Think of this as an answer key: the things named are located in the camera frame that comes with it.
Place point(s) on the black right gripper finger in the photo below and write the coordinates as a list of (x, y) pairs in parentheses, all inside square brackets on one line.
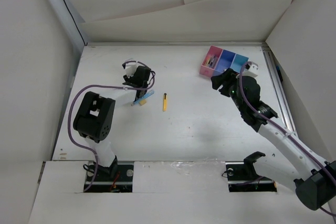
[(219, 80), (230, 73)]

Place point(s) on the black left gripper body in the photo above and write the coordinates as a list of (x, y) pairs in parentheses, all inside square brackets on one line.
[(128, 80)]

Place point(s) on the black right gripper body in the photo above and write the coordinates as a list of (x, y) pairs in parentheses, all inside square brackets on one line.
[(233, 94)]

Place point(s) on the blue teal gel pen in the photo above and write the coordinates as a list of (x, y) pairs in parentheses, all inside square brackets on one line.
[(212, 62)]

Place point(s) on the brown pink pen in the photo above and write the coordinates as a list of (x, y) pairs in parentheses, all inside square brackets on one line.
[(215, 62)]

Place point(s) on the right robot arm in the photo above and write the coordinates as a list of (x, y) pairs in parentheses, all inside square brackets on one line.
[(310, 176)]

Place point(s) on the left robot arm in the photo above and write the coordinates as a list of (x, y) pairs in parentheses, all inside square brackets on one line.
[(91, 114)]

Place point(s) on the light blue container compartment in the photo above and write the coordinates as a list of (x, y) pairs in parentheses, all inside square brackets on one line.
[(238, 61)]

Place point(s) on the dark blue container compartment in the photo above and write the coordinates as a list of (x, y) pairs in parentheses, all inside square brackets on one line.
[(224, 62)]

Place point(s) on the light blue utility knife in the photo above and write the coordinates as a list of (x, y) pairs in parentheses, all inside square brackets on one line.
[(148, 94)]

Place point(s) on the pink container compartment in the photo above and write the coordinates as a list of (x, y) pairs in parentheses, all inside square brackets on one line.
[(207, 71)]

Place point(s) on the yellow eraser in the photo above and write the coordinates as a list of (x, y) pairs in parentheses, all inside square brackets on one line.
[(143, 102)]

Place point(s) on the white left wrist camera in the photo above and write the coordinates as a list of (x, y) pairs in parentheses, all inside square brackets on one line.
[(130, 67)]

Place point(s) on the aluminium rail right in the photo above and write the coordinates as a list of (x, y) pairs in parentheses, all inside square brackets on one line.
[(281, 98)]

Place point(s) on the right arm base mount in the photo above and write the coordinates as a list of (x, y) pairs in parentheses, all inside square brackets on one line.
[(242, 178)]

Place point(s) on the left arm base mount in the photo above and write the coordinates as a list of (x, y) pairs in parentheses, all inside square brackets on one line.
[(120, 180)]

